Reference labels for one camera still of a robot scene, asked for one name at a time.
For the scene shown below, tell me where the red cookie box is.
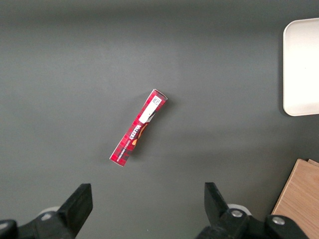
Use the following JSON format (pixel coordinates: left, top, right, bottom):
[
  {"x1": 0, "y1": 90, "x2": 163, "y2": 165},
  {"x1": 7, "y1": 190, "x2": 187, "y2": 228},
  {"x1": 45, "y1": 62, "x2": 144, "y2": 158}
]
[{"x1": 109, "y1": 88, "x2": 168, "y2": 168}]

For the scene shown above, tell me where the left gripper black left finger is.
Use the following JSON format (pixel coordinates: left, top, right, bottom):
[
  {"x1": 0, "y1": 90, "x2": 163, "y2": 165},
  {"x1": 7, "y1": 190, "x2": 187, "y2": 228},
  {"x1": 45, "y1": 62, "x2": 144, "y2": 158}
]
[{"x1": 34, "y1": 183, "x2": 93, "y2": 239}]

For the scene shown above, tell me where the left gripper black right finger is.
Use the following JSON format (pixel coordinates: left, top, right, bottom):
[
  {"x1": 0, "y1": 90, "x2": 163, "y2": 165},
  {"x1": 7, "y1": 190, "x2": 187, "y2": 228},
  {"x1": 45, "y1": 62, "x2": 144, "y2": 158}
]
[{"x1": 199, "y1": 182, "x2": 265, "y2": 239}]

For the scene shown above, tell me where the wooden drawer cabinet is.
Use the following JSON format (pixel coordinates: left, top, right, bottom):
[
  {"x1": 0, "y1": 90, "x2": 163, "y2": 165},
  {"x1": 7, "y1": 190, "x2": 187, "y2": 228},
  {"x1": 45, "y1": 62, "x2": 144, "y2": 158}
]
[{"x1": 271, "y1": 158, "x2": 319, "y2": 239}]

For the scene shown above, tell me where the beige plastic tray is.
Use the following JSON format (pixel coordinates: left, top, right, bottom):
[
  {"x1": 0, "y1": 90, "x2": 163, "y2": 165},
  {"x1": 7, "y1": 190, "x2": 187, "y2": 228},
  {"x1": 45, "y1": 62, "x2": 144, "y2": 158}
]
[{"x1": 283, "y1": 17, "x2": 319, "y2": 117}]

